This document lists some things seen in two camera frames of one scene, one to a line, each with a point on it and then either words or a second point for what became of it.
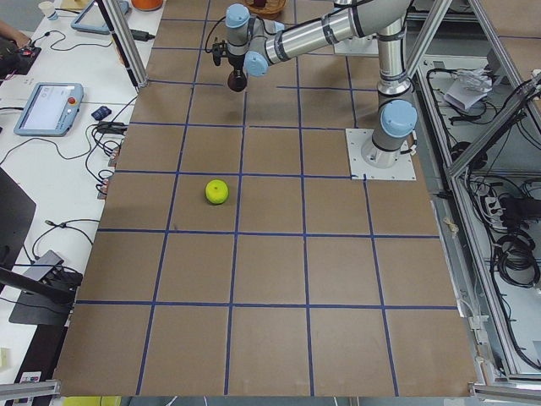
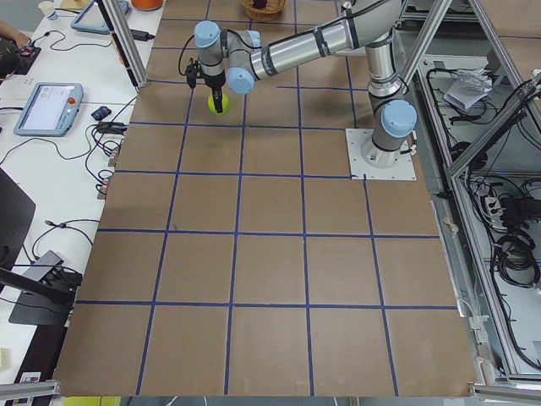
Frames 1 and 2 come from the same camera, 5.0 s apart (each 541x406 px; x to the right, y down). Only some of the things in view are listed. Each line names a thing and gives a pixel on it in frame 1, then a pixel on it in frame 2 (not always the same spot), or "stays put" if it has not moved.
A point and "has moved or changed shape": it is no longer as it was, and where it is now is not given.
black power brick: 141,35 stays put
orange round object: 147,5 stays put
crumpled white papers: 467,86 stays put
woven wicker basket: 271,10 stays put
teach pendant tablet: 50,110 stays put
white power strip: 495,212 stays put
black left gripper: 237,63 -> 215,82
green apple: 216,191 -> 226,104
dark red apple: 236,84 has moved or changed shape
